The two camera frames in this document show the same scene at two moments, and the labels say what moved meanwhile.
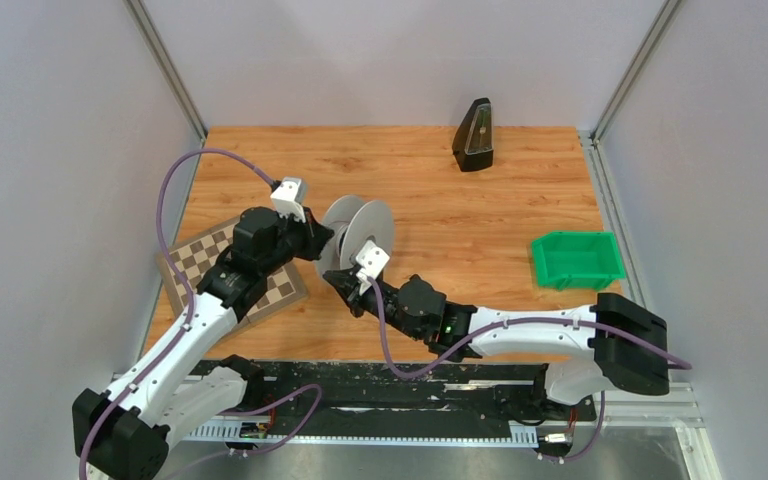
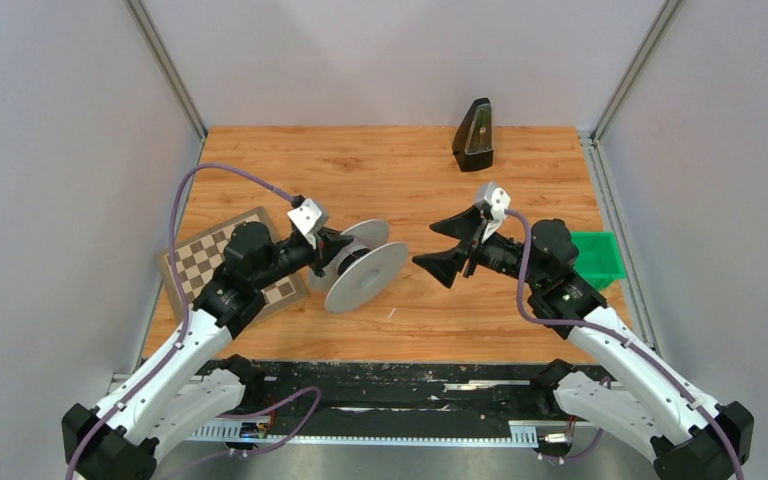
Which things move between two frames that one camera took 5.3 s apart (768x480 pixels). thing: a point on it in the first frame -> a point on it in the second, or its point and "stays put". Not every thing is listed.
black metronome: (472, 144) stays put
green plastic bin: (574, 260) stays put
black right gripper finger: (346, 280) -> (444, 264)
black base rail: (401, 400) stays put
